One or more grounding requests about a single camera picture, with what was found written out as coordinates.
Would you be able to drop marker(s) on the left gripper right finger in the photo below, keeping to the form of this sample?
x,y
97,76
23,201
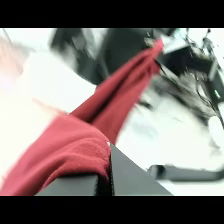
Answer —
x,y
133,178

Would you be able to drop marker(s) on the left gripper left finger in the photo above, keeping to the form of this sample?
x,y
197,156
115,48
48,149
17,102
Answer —
x,y
71,186

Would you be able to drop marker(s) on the red T-shirt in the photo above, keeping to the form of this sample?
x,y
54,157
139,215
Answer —
x,y
83,146

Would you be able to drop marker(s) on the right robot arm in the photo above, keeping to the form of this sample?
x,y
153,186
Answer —
x,y
196,63

